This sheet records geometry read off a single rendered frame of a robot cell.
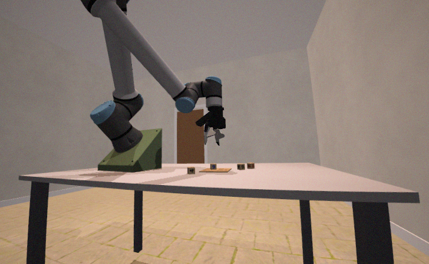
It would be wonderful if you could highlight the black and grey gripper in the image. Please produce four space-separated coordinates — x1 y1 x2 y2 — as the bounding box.
204 106 226 146

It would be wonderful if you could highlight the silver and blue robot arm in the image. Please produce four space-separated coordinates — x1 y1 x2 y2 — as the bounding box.
81 0 222 153

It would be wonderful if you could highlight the tan flat mat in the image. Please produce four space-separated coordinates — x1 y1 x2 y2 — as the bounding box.
199 168 232 173

